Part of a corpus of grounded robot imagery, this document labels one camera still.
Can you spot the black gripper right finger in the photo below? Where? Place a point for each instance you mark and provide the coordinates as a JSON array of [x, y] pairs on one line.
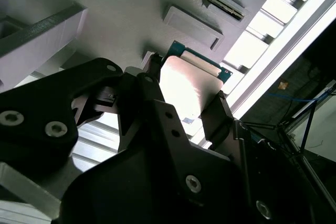
[[218, 121]]

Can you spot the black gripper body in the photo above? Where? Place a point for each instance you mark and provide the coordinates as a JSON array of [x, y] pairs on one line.
[[131, 195]]

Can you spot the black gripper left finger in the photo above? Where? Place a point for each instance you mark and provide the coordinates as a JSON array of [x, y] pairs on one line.
[[31, 108]]

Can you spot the silver CPU green edge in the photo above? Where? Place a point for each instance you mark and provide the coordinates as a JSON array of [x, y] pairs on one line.
[[183, 85]]

